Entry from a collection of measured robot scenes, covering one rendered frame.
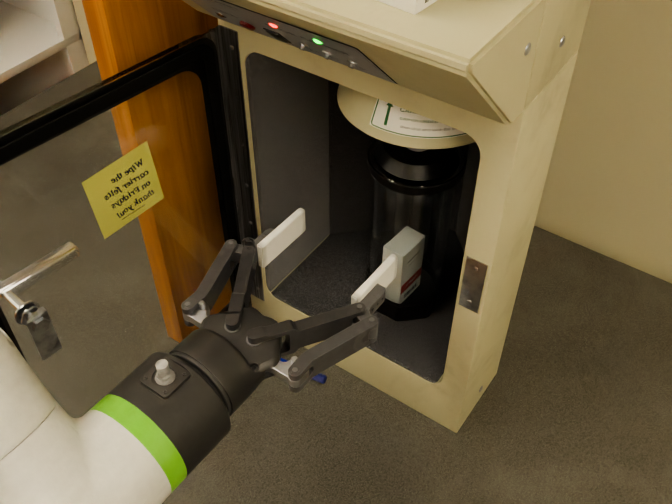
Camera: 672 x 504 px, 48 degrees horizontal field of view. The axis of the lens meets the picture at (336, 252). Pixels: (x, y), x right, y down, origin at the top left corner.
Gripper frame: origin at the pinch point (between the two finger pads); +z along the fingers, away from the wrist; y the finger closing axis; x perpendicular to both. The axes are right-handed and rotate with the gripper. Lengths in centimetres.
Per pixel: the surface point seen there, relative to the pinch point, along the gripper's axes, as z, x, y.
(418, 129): 7.9, -11.9, -3.7
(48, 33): 41, 30, 107
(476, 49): -4.6, -29.5, -13.8
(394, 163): 11.3, -3.7, 0.6
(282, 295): 5.6, 19.9, 12.5
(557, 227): 48, 29, -8
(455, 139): 9.8, -10.9, -6.7
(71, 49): 43, 33, 102
